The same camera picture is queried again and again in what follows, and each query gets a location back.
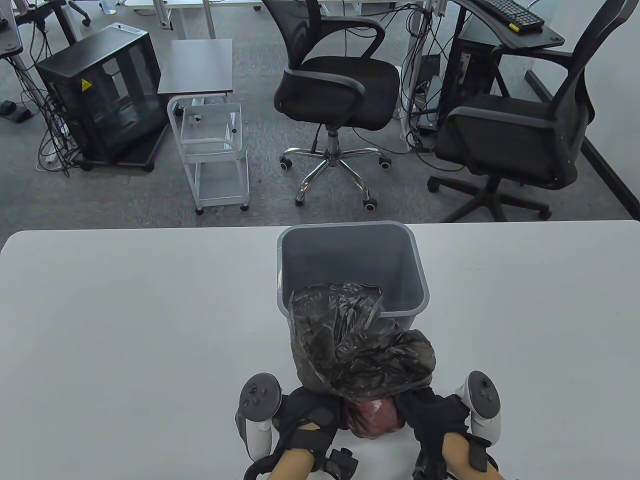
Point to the black foot pedals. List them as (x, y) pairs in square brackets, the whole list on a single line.
[(15, 111)]

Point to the person's right hand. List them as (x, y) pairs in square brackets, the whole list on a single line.
[(435, 415)]

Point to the white desk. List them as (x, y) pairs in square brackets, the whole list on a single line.
[(207, 20)]

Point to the black office chair right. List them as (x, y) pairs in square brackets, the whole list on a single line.
[(505, 140)]

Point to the grey round tracking controller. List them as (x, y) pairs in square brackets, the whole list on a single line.
[(482, 400), (260, 395)]

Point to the person's right forearm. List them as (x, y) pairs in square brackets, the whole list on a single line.
[(460, 457)]

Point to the black keyboard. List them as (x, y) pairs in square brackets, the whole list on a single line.
[(510, 12)]

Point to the person's left hand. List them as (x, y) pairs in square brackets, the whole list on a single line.
[(310, 407)]

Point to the black glass equipment cabinet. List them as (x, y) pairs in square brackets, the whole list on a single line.
[(100, 100)]

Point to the grey translucent garbage bag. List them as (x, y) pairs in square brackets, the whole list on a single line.
[(350, 345)]

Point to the white desk leg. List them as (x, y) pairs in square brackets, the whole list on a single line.
[(413, 60)]

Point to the black computer tower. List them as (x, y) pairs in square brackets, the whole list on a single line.
[(465, 75)]

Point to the black desk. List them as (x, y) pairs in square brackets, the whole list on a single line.
[(542, 37)]

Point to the black office chair chrome base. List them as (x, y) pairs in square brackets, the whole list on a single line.
[(340, 85)]

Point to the person's left forearm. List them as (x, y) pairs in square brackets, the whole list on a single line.
[(292, 465)]

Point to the dark top side table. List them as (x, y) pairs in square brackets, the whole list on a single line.
[(197, 65)]

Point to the grey plastic trash bin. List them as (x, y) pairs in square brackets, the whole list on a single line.
[(350, 260)]

